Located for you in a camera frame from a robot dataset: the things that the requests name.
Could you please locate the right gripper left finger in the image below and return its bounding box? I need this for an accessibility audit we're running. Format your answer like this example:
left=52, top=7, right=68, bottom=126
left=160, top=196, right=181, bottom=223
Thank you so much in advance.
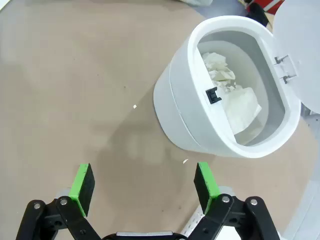
left=15, top=162, right=103, bottom=240

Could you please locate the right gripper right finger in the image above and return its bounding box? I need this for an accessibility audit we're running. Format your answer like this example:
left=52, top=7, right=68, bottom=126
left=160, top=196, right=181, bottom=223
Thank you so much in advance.
left=184, top=161, right=281, bottom=240

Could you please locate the folded white paper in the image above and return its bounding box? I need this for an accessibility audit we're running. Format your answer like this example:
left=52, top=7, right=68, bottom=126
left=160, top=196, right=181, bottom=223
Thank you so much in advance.
left=221, top=86, right=263, bottom=136

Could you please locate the white lidded trash bin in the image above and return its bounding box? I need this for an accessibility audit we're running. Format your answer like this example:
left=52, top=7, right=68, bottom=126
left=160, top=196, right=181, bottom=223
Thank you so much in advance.
left=152, top=0, right=320, bottom=159

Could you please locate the white cover sheet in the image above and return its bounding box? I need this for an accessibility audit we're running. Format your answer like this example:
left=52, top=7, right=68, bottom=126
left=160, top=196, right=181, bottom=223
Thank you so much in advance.
left=283, top=181, right=320, bottom=240

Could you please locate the crumpled white paper ball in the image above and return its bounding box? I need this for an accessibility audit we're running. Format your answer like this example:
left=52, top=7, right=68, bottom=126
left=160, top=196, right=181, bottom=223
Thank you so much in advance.
left=201, top=51, right=237, bottom=93

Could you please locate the black floor object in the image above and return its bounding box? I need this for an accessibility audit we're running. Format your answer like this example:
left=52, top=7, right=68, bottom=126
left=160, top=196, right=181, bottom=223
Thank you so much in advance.
left=246, top=0, right=270, bottom=26

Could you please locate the red bag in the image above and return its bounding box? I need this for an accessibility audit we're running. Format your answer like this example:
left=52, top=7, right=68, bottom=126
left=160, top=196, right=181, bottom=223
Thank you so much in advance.
left=259, top=0, right=285, bottom=12

